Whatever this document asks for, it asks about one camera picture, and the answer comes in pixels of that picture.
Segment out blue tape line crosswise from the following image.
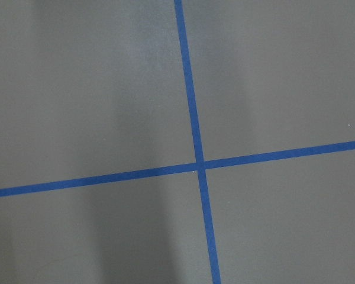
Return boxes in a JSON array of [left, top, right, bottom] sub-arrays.
[[0, 141, 355, 198]]

